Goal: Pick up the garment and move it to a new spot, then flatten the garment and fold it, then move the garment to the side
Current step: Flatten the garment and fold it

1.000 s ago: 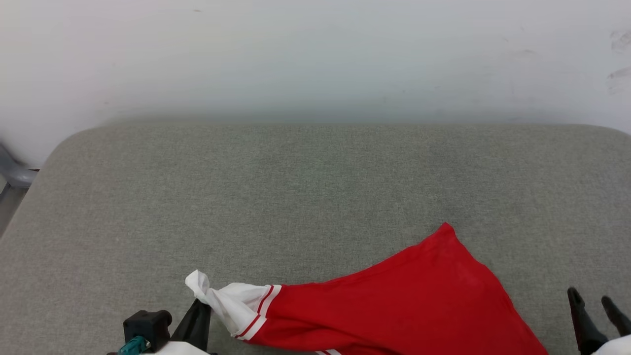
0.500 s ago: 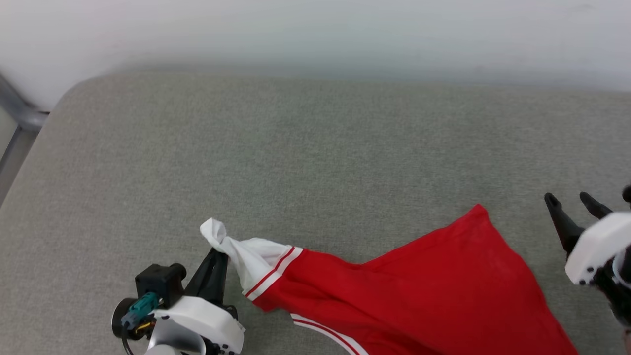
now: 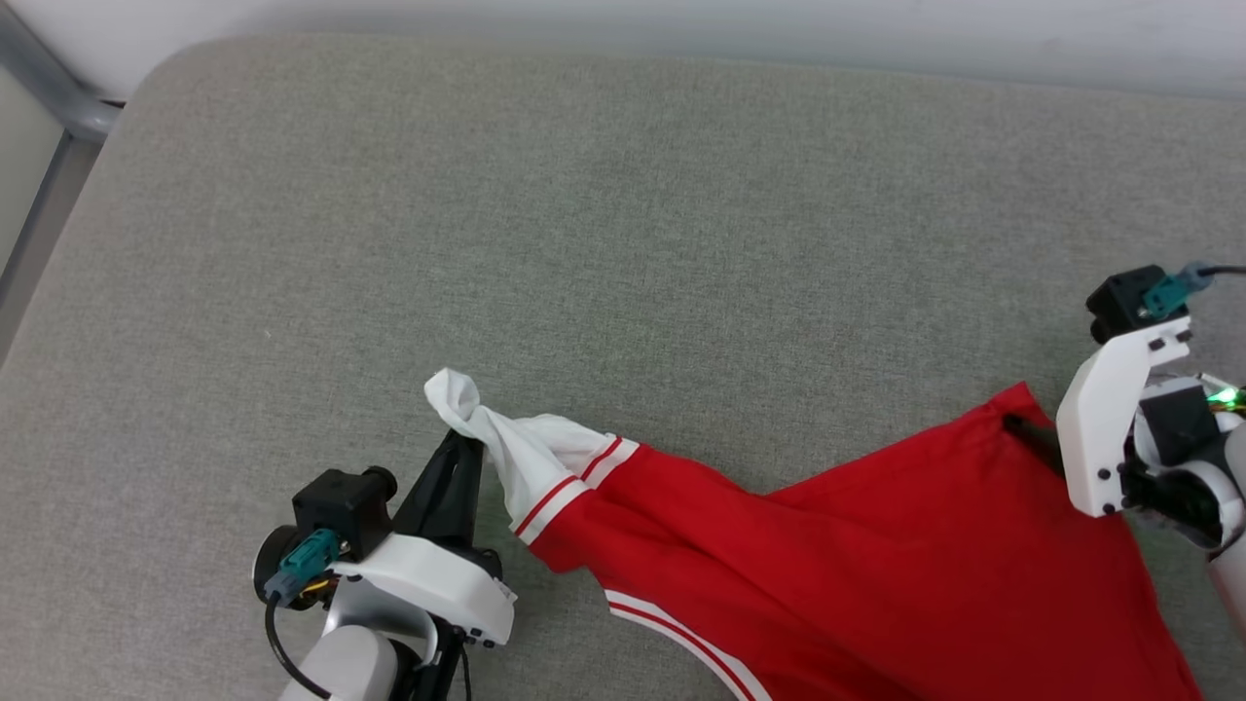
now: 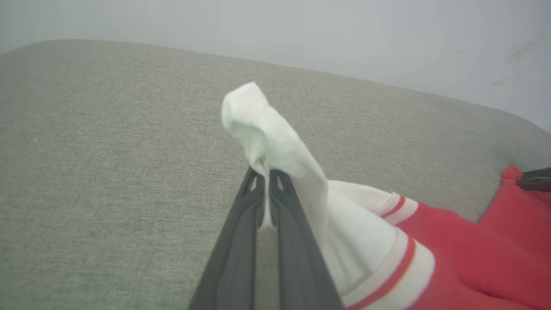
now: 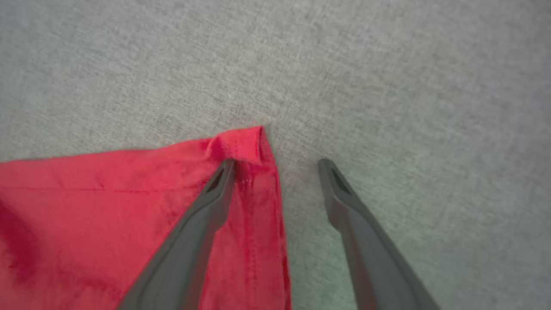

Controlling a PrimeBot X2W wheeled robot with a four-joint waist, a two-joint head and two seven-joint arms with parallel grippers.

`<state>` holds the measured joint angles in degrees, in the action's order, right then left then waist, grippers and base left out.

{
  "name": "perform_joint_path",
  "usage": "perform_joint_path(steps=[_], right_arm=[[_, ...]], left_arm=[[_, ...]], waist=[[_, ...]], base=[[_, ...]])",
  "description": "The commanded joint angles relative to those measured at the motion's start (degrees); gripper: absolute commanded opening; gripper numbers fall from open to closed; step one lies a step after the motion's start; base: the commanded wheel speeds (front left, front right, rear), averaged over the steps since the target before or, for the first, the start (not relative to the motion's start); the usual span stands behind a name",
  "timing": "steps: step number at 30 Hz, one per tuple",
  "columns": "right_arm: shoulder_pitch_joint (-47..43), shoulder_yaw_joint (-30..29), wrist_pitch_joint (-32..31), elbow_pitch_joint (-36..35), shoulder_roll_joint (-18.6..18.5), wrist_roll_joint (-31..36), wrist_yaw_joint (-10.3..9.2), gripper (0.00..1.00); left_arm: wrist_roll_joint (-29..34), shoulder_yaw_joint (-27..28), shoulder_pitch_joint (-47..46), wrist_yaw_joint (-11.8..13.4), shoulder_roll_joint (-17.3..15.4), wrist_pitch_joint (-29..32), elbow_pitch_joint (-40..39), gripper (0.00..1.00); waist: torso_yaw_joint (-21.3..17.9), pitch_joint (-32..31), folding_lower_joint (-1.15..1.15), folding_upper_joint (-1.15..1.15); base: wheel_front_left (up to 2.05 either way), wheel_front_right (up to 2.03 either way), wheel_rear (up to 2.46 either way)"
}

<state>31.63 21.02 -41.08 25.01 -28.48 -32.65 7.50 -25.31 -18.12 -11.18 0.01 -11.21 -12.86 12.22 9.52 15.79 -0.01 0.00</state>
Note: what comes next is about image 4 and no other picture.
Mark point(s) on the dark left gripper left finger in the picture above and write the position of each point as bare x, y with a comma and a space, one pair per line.
232, 267

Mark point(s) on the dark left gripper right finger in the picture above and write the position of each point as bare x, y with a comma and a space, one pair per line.
297, 267

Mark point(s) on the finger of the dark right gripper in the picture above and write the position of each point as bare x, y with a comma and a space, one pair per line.
536, 181

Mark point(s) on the red and white garment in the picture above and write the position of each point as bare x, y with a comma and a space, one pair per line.
452, 258

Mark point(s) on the grey fabric sofa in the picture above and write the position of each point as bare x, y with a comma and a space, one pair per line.
107, 172

